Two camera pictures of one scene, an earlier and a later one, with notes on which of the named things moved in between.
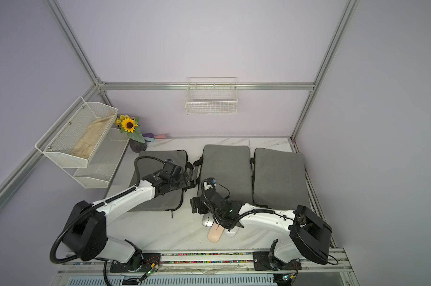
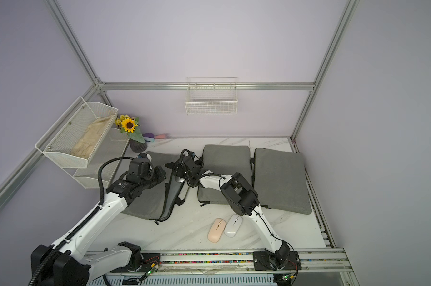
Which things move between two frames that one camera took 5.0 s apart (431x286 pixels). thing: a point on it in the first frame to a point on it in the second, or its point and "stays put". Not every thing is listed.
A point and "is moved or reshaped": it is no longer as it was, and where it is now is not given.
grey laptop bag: x=230 y=167 stays put
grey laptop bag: x=172 y=200 is moved or reshaped
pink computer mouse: x=215 y=232 stays put
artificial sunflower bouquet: x=128 y=125 stays put
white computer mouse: x=232 y=233 stays put
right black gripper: x=196 y=205 to x=179 y=170
